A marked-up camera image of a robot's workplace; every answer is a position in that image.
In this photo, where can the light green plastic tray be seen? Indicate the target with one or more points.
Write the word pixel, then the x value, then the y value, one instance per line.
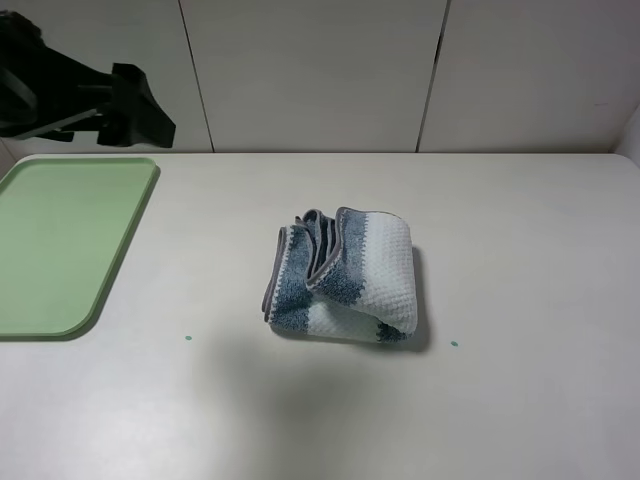
pixel 66 225

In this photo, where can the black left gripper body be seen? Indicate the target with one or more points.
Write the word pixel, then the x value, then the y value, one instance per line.
pixel 46 94

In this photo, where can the blue white striped towel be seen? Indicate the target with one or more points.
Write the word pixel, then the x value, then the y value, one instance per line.
pixel 348 277

